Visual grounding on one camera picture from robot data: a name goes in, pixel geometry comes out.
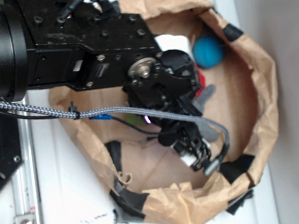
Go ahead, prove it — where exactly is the green fuzzy plush toy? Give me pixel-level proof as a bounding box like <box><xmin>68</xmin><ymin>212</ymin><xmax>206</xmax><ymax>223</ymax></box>
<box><xmin>125</xmin><ymin>113</ymin><xmax>147</xmax><ymax>126</ymax></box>

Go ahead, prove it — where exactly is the blue felt ball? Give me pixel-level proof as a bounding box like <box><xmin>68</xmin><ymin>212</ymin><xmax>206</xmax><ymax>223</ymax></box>
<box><xmin>192</xmin><ymin>36</ymin><xmax>225</xmax><ymax>69</ymax></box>

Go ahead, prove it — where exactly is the crumpled brown paper bag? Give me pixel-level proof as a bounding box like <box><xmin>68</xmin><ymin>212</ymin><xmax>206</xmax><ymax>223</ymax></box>
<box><xmin>61</xmin><ymin>0</ymin><xmax>279</xmax><ymax>224</ymax></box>

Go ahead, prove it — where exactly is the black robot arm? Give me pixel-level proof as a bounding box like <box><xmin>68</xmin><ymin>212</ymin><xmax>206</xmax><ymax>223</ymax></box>
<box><xmin>0</xmin><ymin>0</ymin><xmax>201</xmax><ymax>116</ymax></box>

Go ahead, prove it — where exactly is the red crumpled fabric toy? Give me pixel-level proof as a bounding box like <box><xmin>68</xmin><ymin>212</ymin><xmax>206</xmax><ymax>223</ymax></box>
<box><xmin>195</xmin><ymin>72</ymin><xmax>206</xmax><ymax>97</ymax></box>

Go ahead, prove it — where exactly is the aluminium extrusion rail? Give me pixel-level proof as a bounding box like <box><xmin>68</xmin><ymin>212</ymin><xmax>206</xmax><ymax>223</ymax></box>
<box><xmin>12</xmin><ymin>119</ymin><xmax>44</xmax><ymax>224</ymax></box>

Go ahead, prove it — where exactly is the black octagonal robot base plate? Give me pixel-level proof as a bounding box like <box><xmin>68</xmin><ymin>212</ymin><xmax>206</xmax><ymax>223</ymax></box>
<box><xmin>0</xmin><ymin>115</ymin><xmax>22</xmax><ymax>191</ymax></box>

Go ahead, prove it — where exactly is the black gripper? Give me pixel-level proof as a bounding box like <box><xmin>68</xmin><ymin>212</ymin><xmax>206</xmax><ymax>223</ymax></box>
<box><xmin>123</xmin><ymin>50</ymin><xmax>211</xmax><ymax>171</ymax></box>

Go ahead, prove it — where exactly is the gray plush mouse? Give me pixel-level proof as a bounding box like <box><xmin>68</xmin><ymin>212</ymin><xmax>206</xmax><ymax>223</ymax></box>
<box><xmin>192</xmin><ymin>85</ymin><xmax>219</xmax><ymax>143</ymax></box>

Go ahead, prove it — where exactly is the gray braided cable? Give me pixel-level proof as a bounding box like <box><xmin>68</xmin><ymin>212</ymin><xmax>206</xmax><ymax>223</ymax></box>
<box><xmin>0</xmin><ymin>76</ymin><xmax>234</xmax><ymax>194</ymax></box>

